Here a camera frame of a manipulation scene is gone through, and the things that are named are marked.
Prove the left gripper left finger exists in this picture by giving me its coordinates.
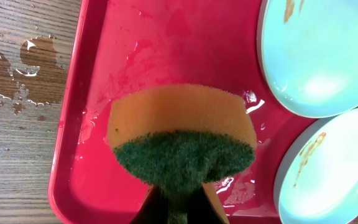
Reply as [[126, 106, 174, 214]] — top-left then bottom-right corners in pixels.
[[130, 185, 168, 224]]

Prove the red plastic tray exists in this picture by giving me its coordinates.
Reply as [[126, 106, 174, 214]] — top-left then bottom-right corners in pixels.
[[47, 0, 358, 224]]

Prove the light blue plate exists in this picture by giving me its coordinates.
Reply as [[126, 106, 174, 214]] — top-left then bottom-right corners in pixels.
[[273, 108, 358, 224], [257, 0, 358, 118]]

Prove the green and orange sponge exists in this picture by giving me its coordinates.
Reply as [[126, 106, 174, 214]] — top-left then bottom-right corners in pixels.
[[107, 84, 257, 223]]

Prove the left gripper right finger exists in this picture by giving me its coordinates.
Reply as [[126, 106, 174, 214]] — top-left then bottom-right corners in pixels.
[[187, 186, 227, 224]]

